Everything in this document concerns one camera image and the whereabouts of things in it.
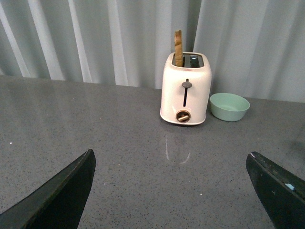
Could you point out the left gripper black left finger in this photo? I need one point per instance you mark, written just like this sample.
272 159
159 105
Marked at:
57 204

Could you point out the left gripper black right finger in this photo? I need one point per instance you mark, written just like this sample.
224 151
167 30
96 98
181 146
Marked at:
281 193

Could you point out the green bowl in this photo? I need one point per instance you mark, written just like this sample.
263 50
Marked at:
228 107

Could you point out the white two-slot toaster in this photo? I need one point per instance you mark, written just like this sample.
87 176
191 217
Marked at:
186 90

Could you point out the grey curtain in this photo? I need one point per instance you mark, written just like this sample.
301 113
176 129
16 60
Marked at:
256 48

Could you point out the toasted bread slice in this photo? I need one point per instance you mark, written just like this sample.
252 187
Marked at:
178 48

